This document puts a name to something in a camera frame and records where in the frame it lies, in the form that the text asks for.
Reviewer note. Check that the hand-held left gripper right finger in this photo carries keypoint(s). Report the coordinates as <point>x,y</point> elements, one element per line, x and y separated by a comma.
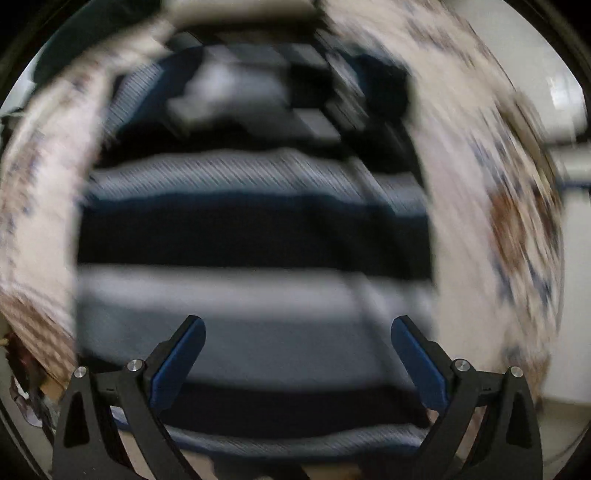
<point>418,364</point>

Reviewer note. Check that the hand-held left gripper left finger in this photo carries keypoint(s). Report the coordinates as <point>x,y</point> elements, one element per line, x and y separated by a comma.
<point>178,364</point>

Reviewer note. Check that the blue striped knit sweater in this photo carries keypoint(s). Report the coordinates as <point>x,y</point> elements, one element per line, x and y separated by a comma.
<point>254,240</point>

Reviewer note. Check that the white floral printed blanket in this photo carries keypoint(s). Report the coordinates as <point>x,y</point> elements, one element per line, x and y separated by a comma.
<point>489,207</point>

